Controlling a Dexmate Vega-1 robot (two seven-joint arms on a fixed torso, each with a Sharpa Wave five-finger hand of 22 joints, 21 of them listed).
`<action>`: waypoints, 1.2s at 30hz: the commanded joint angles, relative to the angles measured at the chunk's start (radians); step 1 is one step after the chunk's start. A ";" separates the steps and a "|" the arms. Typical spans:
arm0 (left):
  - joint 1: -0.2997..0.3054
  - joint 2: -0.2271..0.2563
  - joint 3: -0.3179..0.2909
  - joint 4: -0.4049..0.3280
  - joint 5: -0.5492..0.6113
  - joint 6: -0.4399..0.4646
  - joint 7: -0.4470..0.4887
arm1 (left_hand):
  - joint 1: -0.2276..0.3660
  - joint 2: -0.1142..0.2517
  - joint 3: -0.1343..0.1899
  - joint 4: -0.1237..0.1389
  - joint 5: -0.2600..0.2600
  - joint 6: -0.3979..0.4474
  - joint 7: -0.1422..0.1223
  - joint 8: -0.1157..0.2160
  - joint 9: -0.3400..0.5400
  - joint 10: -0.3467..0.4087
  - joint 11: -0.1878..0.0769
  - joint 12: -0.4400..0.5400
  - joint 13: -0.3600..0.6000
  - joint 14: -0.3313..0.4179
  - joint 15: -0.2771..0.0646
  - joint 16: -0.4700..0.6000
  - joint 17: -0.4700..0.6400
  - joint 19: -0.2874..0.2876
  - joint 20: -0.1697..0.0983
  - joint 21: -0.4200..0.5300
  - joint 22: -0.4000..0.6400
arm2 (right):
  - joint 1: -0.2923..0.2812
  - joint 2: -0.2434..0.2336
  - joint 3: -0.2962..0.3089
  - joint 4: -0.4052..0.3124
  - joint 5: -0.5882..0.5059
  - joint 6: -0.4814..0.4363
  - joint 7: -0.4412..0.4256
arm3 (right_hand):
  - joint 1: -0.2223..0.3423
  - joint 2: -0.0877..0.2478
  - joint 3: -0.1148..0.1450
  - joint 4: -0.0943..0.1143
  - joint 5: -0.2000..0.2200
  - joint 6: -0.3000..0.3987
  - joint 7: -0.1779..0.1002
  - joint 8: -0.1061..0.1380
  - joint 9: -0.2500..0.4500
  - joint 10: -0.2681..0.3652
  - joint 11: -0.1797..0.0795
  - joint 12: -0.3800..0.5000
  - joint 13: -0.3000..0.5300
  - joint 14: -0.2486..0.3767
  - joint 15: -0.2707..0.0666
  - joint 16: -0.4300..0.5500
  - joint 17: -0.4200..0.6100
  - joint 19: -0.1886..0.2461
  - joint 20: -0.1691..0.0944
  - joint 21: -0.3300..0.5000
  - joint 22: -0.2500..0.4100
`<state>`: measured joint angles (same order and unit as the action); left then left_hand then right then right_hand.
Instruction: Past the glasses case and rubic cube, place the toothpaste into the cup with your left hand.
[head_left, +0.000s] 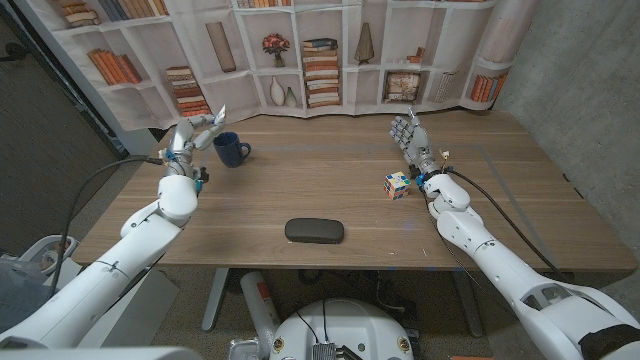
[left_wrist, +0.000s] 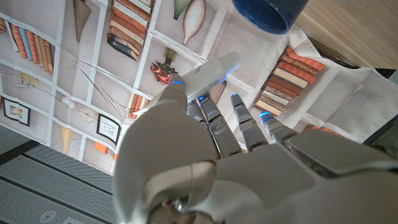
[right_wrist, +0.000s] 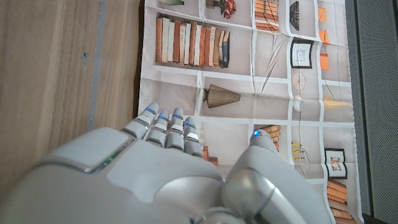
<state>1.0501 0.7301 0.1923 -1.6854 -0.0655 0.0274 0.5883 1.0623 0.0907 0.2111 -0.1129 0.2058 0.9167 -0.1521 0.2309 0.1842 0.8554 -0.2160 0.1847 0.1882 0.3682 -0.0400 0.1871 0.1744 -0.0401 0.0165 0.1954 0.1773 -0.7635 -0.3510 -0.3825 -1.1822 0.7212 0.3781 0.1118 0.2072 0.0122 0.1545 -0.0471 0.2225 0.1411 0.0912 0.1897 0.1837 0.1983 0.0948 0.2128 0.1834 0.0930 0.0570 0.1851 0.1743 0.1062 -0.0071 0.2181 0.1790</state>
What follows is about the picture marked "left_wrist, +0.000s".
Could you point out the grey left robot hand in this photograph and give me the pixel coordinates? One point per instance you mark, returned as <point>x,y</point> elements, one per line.
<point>248,186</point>

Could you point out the dark blue mug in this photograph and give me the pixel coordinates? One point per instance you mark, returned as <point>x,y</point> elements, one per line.
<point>267,15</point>

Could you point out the round ceiling fixture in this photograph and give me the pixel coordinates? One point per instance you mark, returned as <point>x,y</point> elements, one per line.
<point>47,216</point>

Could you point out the white toothpaste tube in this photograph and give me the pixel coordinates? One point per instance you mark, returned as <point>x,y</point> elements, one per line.
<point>211,74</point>

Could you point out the printed bookshelf backdrop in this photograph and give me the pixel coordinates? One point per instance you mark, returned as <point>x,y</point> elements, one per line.
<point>62,77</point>

